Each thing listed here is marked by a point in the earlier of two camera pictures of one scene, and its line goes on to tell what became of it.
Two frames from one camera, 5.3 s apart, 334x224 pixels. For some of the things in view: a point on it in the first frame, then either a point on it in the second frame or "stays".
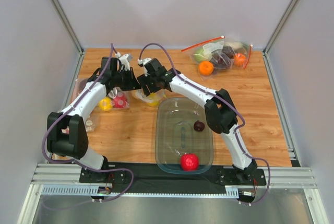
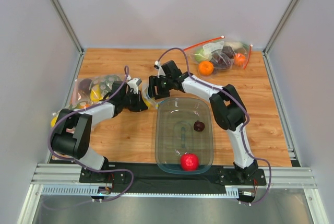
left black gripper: [129, 80] -> [136, 101]
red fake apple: [189, 162] stays
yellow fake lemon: [154, 99] -> [146, 102]
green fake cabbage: [203, 54] stays
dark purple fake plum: [199, 126] stays
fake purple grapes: [222, 58] stays
